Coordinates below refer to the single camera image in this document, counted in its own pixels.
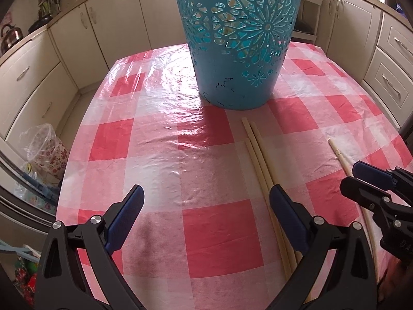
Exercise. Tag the wooden chopstick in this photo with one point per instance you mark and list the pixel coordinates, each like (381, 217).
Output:
(255, 145)
(258, 168)
(338, 155)
(260, 142)

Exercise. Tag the dark sliding door frame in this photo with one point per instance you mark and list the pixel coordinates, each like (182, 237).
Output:
(19, 206)

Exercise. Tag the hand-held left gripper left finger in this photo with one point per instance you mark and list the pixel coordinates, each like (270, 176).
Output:
(125, 216)

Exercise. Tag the cream cabinet drawer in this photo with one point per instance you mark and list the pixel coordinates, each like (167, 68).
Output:
(45, 103)
(29, 71)
(398, 38)
(390, 87)

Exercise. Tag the metal kettle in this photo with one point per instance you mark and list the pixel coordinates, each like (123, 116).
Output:
(11, 37)

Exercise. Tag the person's right hand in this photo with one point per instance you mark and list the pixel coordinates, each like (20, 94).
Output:
(388, 281)

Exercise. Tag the cream cabinet door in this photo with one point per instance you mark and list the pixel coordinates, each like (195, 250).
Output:
(161, 9)
(119, 22)
(77, 48)
(355, 35)
(327, 22)

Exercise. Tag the black pot with plants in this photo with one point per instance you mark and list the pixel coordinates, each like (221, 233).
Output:
(45, 13)

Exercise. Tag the red floral bag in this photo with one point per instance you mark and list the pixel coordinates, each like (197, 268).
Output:
(27, 281)

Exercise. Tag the red white checkered tablecloth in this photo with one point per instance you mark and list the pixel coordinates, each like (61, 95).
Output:
(193, 168)

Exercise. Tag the light blue folding stool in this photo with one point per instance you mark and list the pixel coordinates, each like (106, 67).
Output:
(19, 248)

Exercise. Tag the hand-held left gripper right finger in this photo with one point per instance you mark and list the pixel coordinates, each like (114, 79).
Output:
(287, 216)

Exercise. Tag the floral trash bin with liner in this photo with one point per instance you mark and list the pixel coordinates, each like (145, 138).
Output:
(48, 151)

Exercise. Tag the teal perforated plastic basket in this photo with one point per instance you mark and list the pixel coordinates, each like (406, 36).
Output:
(232, 71)

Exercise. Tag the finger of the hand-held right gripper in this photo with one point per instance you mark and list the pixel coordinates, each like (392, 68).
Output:
(371, 172)
(358, 190)

